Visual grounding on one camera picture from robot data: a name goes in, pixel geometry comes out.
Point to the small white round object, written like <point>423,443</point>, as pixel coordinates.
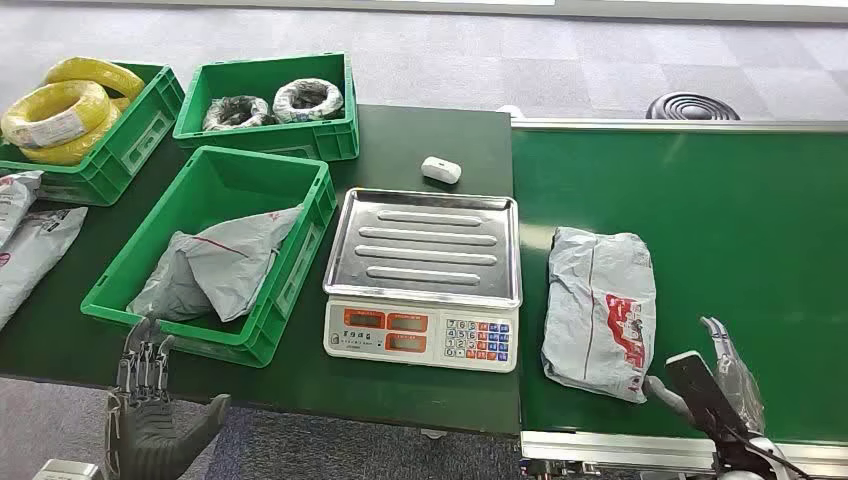
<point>510,112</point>

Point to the light grey mailer package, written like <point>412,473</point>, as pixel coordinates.
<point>238,258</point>

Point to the large green plastic basket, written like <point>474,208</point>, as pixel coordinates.
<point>225,179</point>

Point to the electronic weighing scale steel tray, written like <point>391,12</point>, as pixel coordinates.
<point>424,265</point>

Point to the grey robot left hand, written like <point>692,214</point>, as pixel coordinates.
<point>142,437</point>

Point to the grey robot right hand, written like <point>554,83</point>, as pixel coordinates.
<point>709,397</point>

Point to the black ribbed round disc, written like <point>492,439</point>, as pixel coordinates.
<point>692,107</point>

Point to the green basket with black coils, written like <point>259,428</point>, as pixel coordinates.
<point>265,76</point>

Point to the grey package with red print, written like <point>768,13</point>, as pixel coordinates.
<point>583,311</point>

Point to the green basket with yellow coils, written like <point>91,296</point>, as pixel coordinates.
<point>126,146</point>

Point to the dark grey mailer package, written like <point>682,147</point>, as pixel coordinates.
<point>162,291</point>

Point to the grey printed mailer package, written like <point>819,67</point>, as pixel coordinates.
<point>13,205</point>
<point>30,258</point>

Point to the green conveyor belt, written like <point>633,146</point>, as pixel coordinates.
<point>729,232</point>

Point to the small white plastic device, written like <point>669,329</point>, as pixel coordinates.
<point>440,170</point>

